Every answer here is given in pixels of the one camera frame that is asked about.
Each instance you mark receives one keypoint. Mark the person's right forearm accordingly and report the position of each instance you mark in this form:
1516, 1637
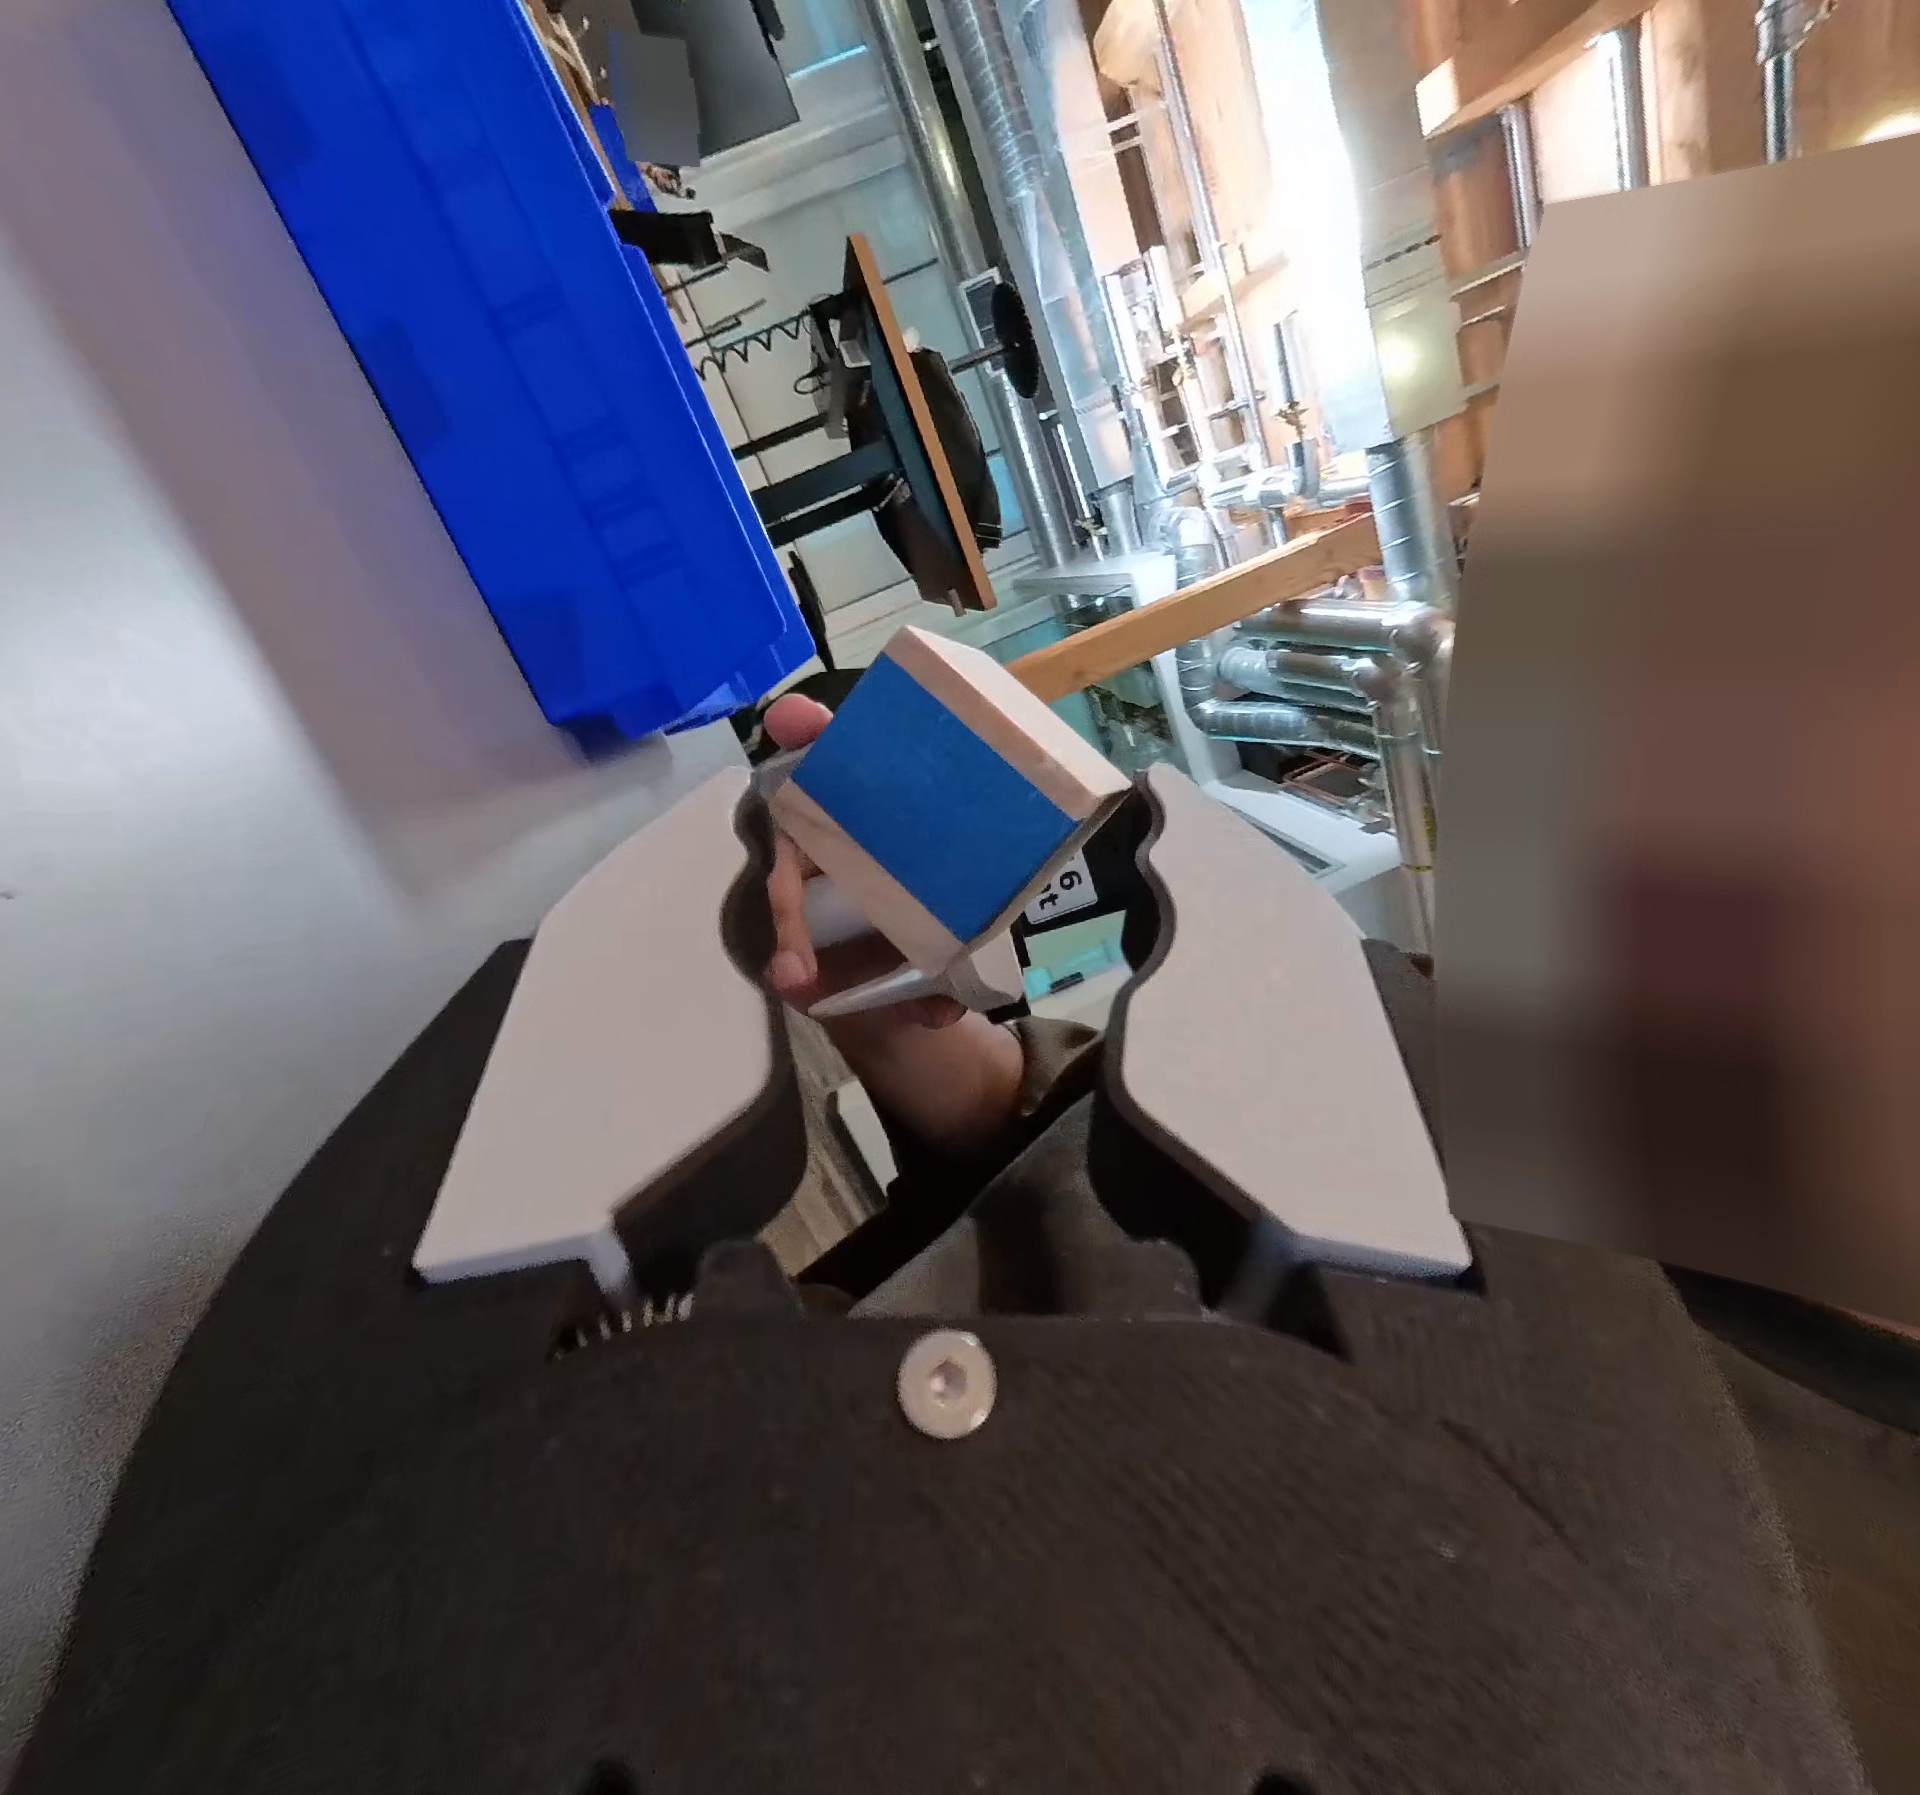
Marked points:
930, 1089

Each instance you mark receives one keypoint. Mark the wooden cube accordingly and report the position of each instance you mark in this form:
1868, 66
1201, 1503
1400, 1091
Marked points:
947, 790

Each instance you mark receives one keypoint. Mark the blue plastic bin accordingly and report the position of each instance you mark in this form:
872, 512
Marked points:
450, 324

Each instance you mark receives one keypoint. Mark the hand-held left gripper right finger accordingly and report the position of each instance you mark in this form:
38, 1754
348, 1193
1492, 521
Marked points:
1274, 1075

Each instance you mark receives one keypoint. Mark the wooden top table black base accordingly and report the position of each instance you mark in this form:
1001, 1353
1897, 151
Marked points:
901, 416

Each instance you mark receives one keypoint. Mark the person's dark clothing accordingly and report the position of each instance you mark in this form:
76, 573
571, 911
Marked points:
989, 1224

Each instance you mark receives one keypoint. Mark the black bag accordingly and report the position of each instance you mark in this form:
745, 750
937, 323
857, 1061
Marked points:
960, 459

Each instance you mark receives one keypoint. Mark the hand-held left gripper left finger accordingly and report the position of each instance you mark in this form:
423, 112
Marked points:
602, 1061

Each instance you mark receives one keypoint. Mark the person's right hand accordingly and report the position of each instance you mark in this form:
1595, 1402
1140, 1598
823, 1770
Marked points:
789, 911

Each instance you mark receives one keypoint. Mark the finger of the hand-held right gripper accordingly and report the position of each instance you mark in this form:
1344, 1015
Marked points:
774, 785
885, 994

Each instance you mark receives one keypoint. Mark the large spiral air duct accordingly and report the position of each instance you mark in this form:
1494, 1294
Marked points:
989, 26

